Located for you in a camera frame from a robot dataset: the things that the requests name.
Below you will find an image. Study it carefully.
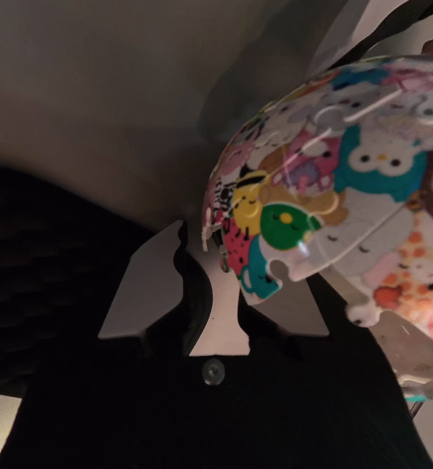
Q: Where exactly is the colourful cartoon puzzle ball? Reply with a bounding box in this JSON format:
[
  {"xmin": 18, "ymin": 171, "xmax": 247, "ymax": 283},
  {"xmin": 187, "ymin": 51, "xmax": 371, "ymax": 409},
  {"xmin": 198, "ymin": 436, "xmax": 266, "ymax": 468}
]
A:
[{"xmin": 202, "ymin": 55, "xmax": 433, "ymax": 404}]

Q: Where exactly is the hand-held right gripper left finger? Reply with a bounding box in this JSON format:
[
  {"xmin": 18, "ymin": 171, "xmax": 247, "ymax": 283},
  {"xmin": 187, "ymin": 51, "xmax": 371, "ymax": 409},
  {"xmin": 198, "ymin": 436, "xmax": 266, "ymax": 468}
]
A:
[{"xmin": 98, "ymin": 220, "xmax": 214, "ymax": 357}]

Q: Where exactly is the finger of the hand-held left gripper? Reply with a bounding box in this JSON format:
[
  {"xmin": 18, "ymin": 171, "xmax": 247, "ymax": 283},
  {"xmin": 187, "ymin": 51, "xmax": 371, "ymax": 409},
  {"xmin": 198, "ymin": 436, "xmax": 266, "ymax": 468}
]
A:
[{"xmin": 310, "ymin": 0, "xmax": 433, "ymax": 70}]

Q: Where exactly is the black quilted wrist rest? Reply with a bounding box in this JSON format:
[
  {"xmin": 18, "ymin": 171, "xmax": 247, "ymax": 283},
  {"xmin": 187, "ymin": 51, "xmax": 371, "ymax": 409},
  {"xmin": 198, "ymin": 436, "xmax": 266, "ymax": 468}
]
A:
[{"xmin": 0, "ymin": 165, "xmax": 188, "ymax": 398}]

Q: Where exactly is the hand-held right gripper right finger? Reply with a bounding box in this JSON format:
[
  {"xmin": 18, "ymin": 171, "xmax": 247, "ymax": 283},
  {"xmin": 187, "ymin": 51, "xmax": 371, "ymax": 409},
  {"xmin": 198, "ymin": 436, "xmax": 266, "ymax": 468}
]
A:
[{"xmin": 238, "ymin": 264, "xmax": 331, "ymax": 337}]

